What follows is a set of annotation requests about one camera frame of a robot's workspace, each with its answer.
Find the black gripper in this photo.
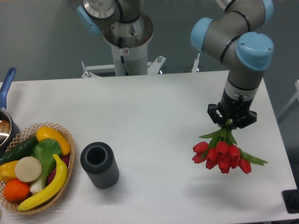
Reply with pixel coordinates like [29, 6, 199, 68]
[207, 90, 257, 129]

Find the red tulip bouquet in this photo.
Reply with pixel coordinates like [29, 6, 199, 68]
[192, 119, 268, 174]

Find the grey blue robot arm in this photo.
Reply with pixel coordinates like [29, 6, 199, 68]
[77, 0, 274, 129]

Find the black device at table edge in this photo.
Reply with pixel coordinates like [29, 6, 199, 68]
[282, 189, 299, 214]

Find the dark grey ribbed vase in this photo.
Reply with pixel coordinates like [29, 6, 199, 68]
[80, 142, 119, 189]

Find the yellow banana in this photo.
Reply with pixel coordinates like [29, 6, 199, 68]
[17, 154, 68, 211]

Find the purple red vegetable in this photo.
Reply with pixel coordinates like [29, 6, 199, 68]
[47, 155, 70, 185]

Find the green bok choy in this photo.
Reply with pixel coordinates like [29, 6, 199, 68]
[30, 138, 62, 195]

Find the woven wicker basket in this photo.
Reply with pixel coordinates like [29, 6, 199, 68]
[0, 122, 76, 215]

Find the beige round disc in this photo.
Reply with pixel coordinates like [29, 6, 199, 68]
[14, 156, 42, 182]

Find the green cucumber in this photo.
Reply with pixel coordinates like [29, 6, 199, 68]
[0, 135, 38, 165]

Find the orange fruit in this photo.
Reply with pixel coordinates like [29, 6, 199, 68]
[3, 179, 30, 202]

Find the yellow bell pepper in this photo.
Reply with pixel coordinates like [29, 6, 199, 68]
[0, 161, 18, 183]

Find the white frame at right edge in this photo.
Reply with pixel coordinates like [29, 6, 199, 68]
[277, 80, 299, 124]

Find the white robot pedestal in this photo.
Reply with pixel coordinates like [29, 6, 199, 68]
[78, 11, 166, 78]

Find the blue handled saucepan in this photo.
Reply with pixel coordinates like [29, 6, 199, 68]
[0, 67, 20, 158]

